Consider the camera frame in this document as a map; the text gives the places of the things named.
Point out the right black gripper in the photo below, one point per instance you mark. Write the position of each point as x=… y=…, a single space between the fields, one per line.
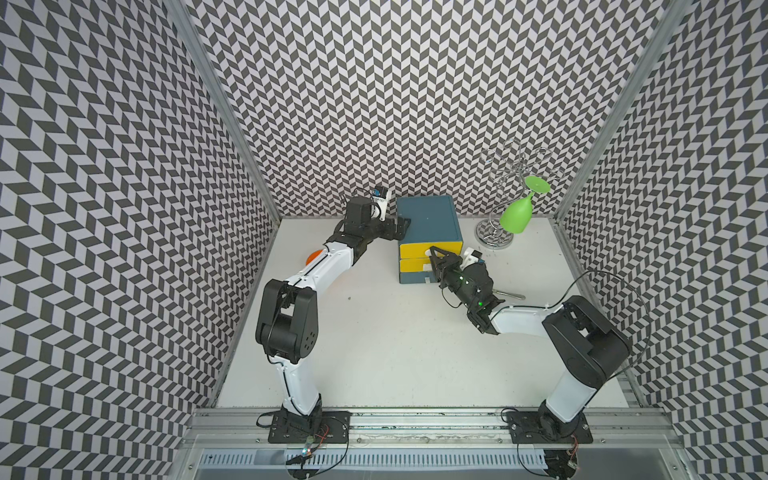
x=436 y=266

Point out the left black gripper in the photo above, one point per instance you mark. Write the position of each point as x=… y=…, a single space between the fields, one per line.
x=400 y=229

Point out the teal drawer cabinet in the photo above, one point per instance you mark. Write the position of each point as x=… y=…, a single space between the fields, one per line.
x=434 y=221

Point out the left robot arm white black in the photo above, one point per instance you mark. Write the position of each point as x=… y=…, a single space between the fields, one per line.
x=288 y=321

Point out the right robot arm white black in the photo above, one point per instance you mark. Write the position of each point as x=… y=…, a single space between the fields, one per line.
x=590 y=346

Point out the teal bottom drawer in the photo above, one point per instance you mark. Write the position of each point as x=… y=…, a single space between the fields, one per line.
x=423 y=277

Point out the yellow middle drawer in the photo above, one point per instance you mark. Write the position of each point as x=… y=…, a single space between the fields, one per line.
x=413 y=265

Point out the green plastic wine glass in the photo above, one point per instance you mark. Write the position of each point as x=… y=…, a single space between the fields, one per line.
x=518 y=214

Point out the orange bowl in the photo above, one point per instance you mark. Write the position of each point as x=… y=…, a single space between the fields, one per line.
x=313 y=256

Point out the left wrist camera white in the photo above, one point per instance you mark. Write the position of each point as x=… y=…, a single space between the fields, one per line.
x=380 y=198

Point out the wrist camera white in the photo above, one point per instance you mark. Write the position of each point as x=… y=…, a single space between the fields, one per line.
x=380 y=198
x=470 y=256

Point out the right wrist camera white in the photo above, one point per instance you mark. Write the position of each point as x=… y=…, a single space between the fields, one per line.
x=470 y=256

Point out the green handled knife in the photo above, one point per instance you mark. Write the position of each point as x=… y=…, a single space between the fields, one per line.
x=511 y=295

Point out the chrome wire glass rack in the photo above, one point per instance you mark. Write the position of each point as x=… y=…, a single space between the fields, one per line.
x=509 y=163

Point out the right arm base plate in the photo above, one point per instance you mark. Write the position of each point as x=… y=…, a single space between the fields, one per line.
x=528 y=427

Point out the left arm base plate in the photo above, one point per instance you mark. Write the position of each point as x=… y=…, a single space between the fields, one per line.
x=331 y=427

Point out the aluminium front rail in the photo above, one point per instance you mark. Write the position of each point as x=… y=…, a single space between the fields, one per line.
x=443 y=442

